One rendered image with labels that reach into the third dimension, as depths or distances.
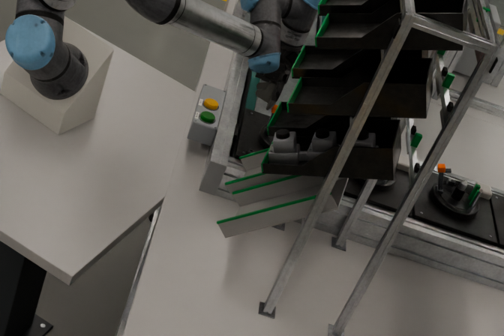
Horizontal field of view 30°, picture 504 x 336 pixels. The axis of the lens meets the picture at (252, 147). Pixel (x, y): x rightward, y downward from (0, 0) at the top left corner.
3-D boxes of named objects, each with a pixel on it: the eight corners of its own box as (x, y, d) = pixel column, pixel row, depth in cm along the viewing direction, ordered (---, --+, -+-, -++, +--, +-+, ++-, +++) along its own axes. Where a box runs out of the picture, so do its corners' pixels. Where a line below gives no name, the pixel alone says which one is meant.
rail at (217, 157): (198, 190, 241) (211, 157, 235) (236, 37, 315) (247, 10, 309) (218, 196, 241) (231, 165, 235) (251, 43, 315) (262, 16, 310)
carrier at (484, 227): (411, 220, 246) (431, 185, 239) (407, 169, 266) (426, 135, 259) (495, 249, 248) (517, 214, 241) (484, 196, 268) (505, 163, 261)
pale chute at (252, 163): (232, 199, 221) (224, 183, 220) (247, 171, 232) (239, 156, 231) (340, 169, 209) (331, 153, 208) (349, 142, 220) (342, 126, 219)
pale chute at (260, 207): (224, 238, 209) (216, 222, 207) (240, 207, 220) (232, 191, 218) (338, 209, 197) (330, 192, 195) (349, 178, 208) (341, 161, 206)
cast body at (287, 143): (269, 165, 200) (266, 136, 197) (271, 155, 204) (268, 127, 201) (307, 165, 199) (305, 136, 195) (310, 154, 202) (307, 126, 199)
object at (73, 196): (-171, 130, 218) (-170, 120, 216) (58, 21, 291) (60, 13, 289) (69, 286, 203) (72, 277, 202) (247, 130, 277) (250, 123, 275)
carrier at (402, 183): (325, 191, 243) (343, 154, 236) (328, 142, 263) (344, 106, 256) (410, 220, 246) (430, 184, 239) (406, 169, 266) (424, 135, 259)
